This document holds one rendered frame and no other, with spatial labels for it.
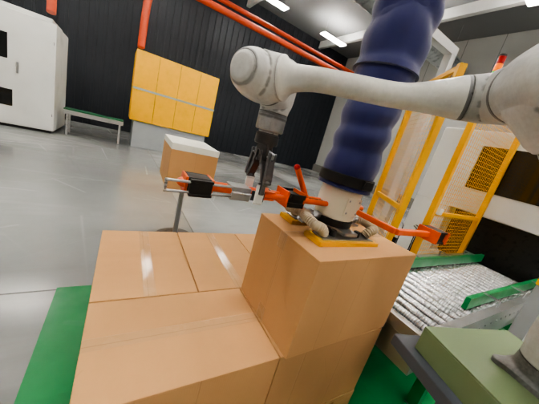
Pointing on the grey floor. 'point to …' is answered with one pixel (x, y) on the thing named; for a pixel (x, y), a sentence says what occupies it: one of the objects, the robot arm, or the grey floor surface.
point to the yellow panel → (168, 102)
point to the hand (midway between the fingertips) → (253, 192)
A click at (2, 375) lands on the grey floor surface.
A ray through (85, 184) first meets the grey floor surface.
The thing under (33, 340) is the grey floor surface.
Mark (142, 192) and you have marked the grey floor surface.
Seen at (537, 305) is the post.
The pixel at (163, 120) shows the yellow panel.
